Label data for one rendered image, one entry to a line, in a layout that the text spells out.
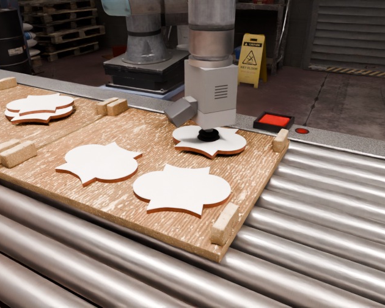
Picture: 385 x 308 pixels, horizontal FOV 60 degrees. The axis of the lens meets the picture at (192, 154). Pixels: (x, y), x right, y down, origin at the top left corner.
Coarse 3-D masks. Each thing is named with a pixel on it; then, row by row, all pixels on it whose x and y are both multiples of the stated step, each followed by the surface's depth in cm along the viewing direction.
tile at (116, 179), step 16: (96, 144) 62; (112, 144) 62; (80, 160) 57; (96, 160) 57; (112, 160) 57; (128, 160) 57; (80, 176) 52; (96, 176) 52; (112, 176) 52; (128, 176) 53
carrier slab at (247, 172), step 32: (96, 128) 71; (128, 128) 71; (160, 128) 71; (32, 160) 59; (64, 160) 59; (160, 160) 59; (192, 160) 59; (224, 160) 59; (256, 160) 59; (64, 192) 50; (96, 192) 50; (128, 192) 50; (256, 192) 50; (128, 224) 45; (160, 224) 43; (192, 224) 43
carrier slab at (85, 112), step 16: (0, 96) 90; (16, 96) 90; (0, 112) 79; (80, 112) 79; (96, 112) 79; (0, 128) 71; (16, 128) 71; (32, 128) 71; (48, 128) 71; (64, 128) 71; (80, 128) 72; (48, 144) 65
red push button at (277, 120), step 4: (264, 116) 79; (268, 116) 79; (272, 116) 79; (276, 116) 79; (260, 120) 76; (264, 120) 76; (268, 120) 76; (272, 120) 76; (276, 120) 76; (280, 120) 76; (284, 120) 76; (288, 120) 77; (276, 124) 75; (280, 124) 75; (284, 124) 75
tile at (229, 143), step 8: (184, 128) 67; (192, 128) 67; (200, 128) 67; (216, 128) 67; (224, 128) 67; (176, 136) 64; (184, 136) 64; (192, 136) 64; (224, 136) 64; (232, 136) 64; (240, 136) 64; (184, 144) 61; (192, 144) 61; (200, 144) 61; (208, 144) 61; (216, 144) 61; (224, 144) 61; (232, 144) 61; (240, 144) 61; (200, 152) 59; (208, 152) 58; (216, 152) 59; (224, 152) 59; (232, 152) 59
